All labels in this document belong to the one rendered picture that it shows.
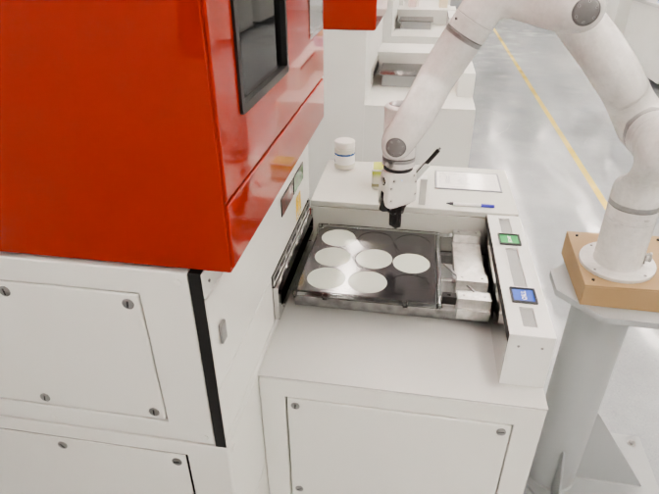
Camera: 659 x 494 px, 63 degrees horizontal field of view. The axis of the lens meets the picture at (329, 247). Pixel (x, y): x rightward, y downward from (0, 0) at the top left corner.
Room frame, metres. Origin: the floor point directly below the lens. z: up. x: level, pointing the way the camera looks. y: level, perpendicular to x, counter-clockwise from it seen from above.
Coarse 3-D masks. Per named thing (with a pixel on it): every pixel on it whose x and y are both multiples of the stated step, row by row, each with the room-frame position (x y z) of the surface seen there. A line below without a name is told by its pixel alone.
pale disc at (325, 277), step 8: (312, 272) 1.18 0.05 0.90; (320, 272) 1.18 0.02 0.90; (328, 272) 1.18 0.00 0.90; (336, 272) 1.18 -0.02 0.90; (312, 280) 1.14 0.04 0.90; (320, 280) 1.14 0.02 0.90; (328, 280) 1.14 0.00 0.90; (336, 280) 1.14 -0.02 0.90; (344, 280) 1.14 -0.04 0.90; (328, 288) 1.11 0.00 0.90
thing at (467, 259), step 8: (456, 248) 1.33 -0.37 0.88; (464, 248) 1.33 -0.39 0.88; (472, 248) 1.33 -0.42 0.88; (480, 248) 1.33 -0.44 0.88; (456, 256) 1.29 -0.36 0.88; (464, 256) 1.29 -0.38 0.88; (472, 256) 1.29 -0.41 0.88; (480, 256) 1.29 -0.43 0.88; (456, 264) 1.25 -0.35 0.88; (464, 264) 1.25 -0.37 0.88; (472, 264) 1.25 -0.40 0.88; (480, 264) 1.25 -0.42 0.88; (456, 272) 1.20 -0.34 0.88; (464, 272) 1.20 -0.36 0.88; (472, 272) 1.20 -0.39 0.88; (480, 272) 1.20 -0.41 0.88; (456, 312) 1.04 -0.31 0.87; (464, 312) 1.04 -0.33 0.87; (472, 312) 1.04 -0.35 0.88; (480, 312) 1.03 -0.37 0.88; (488, 312) 1.03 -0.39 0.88; (472, 320) 1.04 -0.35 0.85; (480, 320) 1.03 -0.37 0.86; (488, 320) 1.03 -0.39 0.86
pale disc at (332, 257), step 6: (318, 252) 1.28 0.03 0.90; (324, 252) 1.28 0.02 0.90; (330, 252) 1.28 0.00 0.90; (336, 252) 1.28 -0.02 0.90; (342, 252) 1.28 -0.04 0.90; (348, 252) 1.28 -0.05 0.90; (318, 258) 1.25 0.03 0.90; (324, 258) 1.25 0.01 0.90; (330, 258) 1.25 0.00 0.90; (336, 258) 1.25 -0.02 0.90; (342, 258) 1.25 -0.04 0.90; (348, 258) 1.25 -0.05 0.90; (324, 264) 1.22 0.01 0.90; (330, 264) 1.22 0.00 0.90; (336, 264) 1.22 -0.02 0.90; (342, 264) 1.22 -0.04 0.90
